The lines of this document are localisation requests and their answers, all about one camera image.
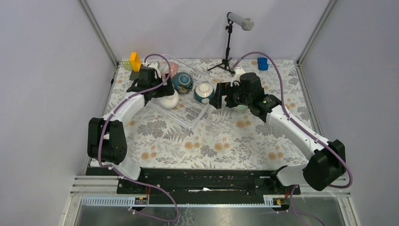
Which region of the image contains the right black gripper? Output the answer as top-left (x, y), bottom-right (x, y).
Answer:
top-left (208, 81), bottom-right (252, 109)

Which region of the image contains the light green celadon bowl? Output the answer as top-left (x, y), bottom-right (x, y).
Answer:
top-left (233, 105), bottom-right (248, 112)

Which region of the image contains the white ribbed bowl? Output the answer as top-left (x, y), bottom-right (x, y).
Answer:
top-left (157, 90), bottom-right (179, 110)

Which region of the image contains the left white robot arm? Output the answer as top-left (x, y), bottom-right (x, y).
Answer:
top-left (87, 63), bottom-right (179, 194)

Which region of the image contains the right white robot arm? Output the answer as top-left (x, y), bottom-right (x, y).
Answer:
top-left (209, 73), bottom-right (346, 194)

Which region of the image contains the dark grey building plate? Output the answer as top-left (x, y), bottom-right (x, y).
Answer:
top-left (129, 71), bottom-right (140, 81)

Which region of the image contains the teal white spotted bowl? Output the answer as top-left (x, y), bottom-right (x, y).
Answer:
top-left (194, 83), bottom-right (215, 104)

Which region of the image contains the yellow toy block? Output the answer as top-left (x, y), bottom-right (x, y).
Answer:
top-left (129, 52), bottom-right (142, 72)

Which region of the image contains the lime green toy block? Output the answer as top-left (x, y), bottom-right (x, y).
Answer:
top-left (121, 60), bottom-right (133, 71)

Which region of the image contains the dark teal floral bowl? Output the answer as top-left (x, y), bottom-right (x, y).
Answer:
top-left (172, 72), bottom-right (193, 94)

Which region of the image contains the blue toy block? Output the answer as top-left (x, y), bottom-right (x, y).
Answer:
top-left (257, 57), bottom-right (269, 71)

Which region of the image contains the grey microphone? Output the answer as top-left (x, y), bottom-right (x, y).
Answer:
top-left (226, 12), bottom-right (255, 31)

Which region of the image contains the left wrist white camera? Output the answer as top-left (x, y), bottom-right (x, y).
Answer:
top-left (147, 62), bottom-right (162, 78)

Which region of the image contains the wrist white camera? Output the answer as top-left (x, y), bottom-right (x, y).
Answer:
top-left (147, 62), bottom-right (162, 78)
top-left (232, 67), bottom-right (246, 82)

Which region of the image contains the white wire dish rack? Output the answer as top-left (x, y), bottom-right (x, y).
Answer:
top-left (146, 54), bottom-right (216, 129)

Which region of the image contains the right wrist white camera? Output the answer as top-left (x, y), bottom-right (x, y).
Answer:
top-left (232, 67), bottom-right (246, 82)

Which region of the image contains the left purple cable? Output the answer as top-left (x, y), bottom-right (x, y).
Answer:
top-left (97, 53), bottom-right (181, 223)

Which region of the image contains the purple cable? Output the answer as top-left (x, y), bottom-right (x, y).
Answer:
top-left (232, 51), bottom-right (354, 226)
top-left (97, 53), bottom-right (181, 223)

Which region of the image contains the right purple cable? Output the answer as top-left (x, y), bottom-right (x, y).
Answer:
top-left (232, 51), bottom-right (354, 226)

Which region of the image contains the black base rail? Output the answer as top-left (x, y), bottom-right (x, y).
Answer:
top-left (86, 167), bottom-right (311, 206)

